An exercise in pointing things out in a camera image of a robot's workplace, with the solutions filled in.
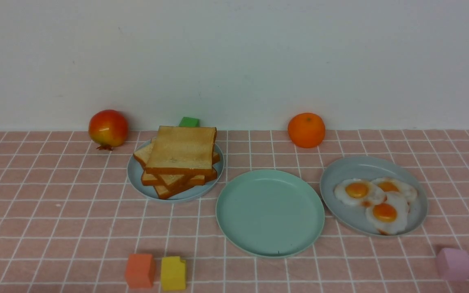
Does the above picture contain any toast slice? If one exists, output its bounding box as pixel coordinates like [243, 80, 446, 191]
[133, 137, 222, 168]
[153, 179, 206, 200]
[141, 168, 217, 189]
[144, 126, 217, 175]

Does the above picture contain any fried egg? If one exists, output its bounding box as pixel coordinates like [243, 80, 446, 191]
[365, 192, 410, 235]
[333, 178, 386, 207]
[371, 177, 419, 204]

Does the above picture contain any green cube block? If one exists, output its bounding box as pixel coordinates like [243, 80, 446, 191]
[178, 117, 200, 127]

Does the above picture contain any orange fruit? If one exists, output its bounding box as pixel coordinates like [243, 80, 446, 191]
[288, 112, 326, 149]

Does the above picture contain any green centre plate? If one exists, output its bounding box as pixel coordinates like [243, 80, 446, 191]
[215, 169, 325, 258]

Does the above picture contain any light blue bread plate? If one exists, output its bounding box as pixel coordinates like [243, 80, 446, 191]
[127, 144, 225, 204]

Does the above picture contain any red yellow pomegranate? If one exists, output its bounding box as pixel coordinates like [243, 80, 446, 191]
[88, 109, 129, 151]

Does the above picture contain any grey egg plate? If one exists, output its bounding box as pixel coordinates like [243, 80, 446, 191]
[320, 156, 429, 237]

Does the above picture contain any yellow cube block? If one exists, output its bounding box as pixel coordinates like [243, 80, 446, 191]
[160, 256, 187, 291]

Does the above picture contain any orange cube block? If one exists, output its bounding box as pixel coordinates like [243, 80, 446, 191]
[125, 254, 156, 289]

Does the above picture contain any pink checked tablecloth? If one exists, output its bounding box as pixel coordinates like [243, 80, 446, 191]
[0, 130, 469, 293]

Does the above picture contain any pink cube block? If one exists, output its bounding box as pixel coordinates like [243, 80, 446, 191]
[436, 248, 469, 282]

